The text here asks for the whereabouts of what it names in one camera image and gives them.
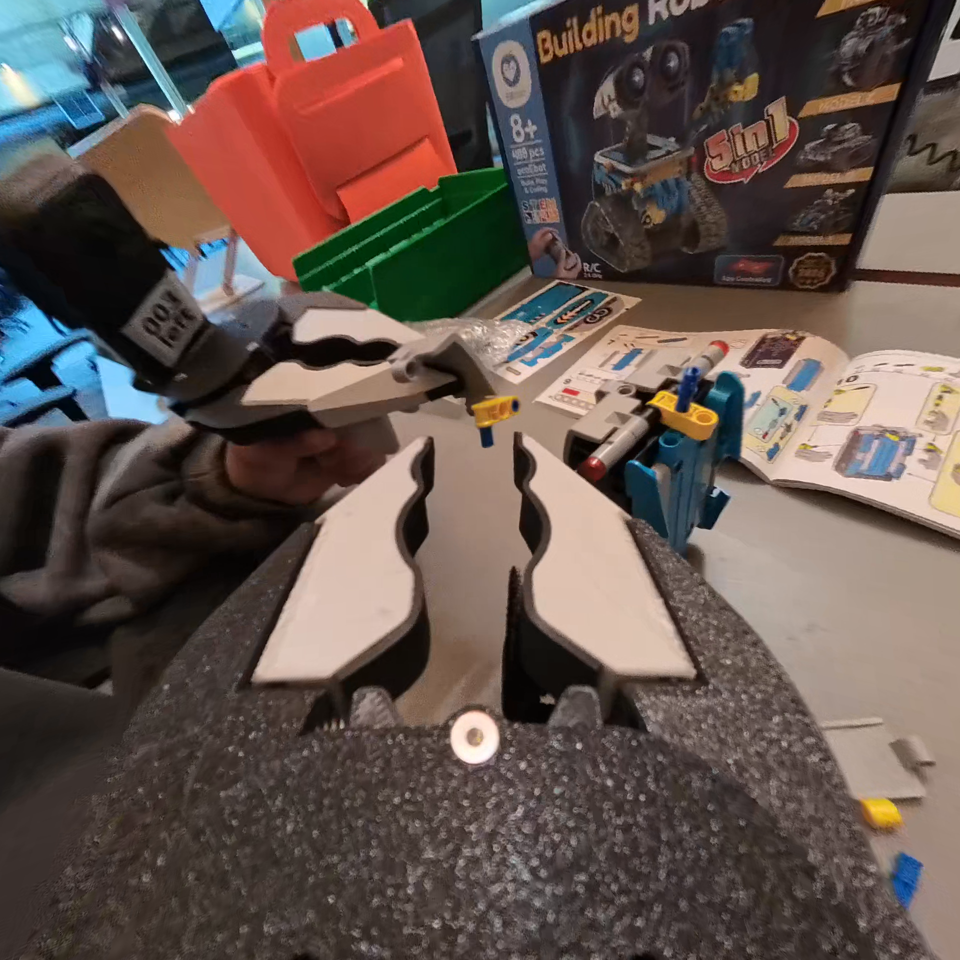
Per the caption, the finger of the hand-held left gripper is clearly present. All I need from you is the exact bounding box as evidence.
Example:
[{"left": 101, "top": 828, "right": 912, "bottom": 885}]
[
  {"left": 237, "top": 335, "right": 469, "bottom": 432},
  {"left": 290, "top": 305, "right": 424, "bottom": 364}
]

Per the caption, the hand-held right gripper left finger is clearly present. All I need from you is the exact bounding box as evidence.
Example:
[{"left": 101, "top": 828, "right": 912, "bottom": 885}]
[{"left": 251, "top": 437, "right": 436, "bottom": 703}]

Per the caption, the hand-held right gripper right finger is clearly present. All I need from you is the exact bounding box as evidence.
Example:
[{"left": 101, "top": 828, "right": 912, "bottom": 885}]
[{"left": 506, "top": 432, "right": 699, "bottom": 709}]

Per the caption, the grey blue toy brick assembly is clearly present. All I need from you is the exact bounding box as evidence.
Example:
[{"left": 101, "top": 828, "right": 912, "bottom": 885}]
[{"left": 563, "top": 338, "right": 747, "bottom": 556}]

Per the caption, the brick instruction booklet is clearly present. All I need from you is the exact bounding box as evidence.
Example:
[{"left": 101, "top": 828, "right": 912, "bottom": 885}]
[{"left": 536, "top": 323, "right": 960, "bottom": 541}]

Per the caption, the grey desk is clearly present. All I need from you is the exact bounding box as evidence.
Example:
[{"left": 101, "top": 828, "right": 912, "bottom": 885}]
[{"left": 195, "top": 270, "right": 960, "bottom": 960}]

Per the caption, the person's left hand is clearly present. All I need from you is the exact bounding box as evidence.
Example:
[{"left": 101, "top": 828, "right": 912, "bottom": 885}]
[{"left": 222, "top": 417, "right": 402, "bottom": 514}]

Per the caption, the green plastic bin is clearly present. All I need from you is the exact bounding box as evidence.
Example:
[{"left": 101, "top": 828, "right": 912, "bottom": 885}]
[{"left": 293, "top": 165, "right": 529, "bottom": 324}]

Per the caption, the tan board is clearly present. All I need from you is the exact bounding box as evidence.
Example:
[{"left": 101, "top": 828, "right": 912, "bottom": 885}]
[{"left": 68, "top": 105, "right": 249, "bottom": 297}]

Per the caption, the blue sticker sheet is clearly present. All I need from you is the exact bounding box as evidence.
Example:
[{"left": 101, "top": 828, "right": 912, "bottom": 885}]
[{"left": 480, "top": 278, "right": 639, "bottom": 384}]

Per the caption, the orange plastic carrier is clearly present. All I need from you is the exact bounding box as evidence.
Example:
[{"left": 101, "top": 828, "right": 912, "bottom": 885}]
[{"left": 168, "top": 0, "right": 459, "bottom": 282}]

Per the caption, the toy robot kit box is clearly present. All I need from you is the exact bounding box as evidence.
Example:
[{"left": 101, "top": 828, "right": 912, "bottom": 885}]
[{"left": 480, "top": 0, "right": 939, "bottom": 294}]

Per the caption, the black coiled cable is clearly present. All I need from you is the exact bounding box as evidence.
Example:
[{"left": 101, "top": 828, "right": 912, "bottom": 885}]
[{"left": 900, "top": 98, "right": 960, "bottom": 193}]

